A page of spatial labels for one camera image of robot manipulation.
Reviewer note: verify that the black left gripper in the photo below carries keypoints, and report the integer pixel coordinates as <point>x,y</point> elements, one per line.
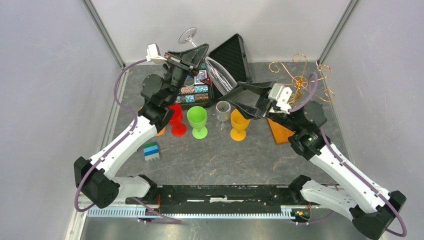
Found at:
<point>187,60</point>

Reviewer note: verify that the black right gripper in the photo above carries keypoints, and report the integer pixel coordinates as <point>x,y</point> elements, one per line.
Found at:
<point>263,105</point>

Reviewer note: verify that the yellow wine glass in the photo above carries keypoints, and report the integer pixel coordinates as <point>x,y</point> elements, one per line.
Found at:
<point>239,125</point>

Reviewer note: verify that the clear wine glass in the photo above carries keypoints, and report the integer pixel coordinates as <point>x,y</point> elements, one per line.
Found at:
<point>219,75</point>
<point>222,113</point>

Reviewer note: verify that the green wine glass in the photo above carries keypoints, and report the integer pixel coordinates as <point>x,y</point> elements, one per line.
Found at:
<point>197,118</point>

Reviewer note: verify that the red wine glass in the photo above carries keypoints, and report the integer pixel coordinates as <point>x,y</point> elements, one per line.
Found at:
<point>178,128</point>

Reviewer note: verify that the orange wine glass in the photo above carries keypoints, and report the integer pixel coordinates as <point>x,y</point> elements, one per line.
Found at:
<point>161,132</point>

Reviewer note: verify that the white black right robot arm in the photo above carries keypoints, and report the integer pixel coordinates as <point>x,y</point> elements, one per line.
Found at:
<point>370,207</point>

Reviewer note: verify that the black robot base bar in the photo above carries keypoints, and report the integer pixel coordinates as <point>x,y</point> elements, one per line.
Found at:
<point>223,199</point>

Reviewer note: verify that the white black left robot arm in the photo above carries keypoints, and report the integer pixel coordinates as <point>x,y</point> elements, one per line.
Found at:
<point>96,177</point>

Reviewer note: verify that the wooden rack base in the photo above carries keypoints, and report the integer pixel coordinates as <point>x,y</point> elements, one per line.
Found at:
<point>280,134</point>

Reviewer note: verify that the playing card deck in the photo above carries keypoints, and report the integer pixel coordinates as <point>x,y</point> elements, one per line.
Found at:
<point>202,74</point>

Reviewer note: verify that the black poker chip case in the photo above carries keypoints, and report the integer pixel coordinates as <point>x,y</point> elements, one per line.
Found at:
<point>232,55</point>

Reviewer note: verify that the blue green toy block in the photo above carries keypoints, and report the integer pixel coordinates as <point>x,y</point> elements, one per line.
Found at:
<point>151,151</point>

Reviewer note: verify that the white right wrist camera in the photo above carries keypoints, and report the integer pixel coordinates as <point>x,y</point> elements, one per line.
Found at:
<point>279,97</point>

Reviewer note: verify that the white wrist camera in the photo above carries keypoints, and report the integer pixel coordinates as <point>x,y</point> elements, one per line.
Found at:
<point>154,56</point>
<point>279,97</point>

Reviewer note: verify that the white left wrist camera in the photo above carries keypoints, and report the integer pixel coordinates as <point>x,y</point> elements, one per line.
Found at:
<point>154,56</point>

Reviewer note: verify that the gold wire glass rack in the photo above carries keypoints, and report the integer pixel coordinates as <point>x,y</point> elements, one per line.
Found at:
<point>300,81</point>

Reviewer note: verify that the slotted aluminium rail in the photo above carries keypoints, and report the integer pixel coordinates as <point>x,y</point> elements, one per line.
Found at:
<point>139,211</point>

